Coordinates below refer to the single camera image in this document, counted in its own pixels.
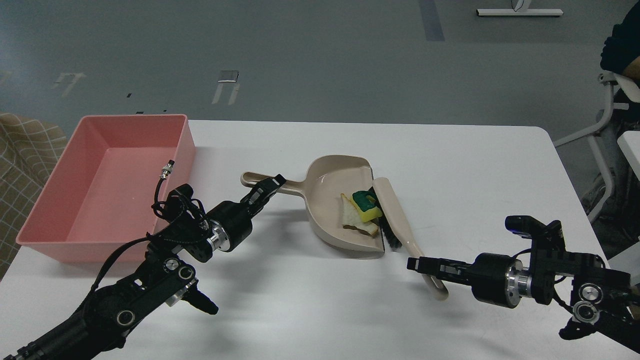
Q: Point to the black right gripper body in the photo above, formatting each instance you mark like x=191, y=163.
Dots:
x=500, y=280

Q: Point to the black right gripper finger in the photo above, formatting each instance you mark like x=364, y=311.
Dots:
x=424, y=264
x=457, y=278

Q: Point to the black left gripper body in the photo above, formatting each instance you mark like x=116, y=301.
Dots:
x=231, y=224

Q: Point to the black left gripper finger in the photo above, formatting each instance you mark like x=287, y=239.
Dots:
x=279, y=181
x=259, y=195

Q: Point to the beige hand brush black bristles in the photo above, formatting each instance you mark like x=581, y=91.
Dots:
x=401, y=229

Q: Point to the beige plastic dustpan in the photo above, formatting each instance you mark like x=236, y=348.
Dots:
x=327, y=178

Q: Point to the white bread slice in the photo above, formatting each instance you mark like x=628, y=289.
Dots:
x=351, y=218

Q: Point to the green yellow sponge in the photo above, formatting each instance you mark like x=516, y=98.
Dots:
x=366, y=205

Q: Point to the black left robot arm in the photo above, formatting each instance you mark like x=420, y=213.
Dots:
x=108, y=314

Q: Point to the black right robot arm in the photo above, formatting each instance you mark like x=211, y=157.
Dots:
x=597, y=298

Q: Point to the pink plastic bin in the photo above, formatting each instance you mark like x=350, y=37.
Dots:
x=101, y=191

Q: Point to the grey white office chair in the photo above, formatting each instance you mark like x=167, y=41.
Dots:
x=593, y=136

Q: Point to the white side table edge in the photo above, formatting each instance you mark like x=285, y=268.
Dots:
x=629, y=143

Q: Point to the beige checkered cloth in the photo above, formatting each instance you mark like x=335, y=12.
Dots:
x=29, y=151

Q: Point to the white desk base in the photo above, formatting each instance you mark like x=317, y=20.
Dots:
x=520, y=9

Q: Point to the person in teal shirt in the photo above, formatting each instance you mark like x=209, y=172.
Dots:
x=621, y=51

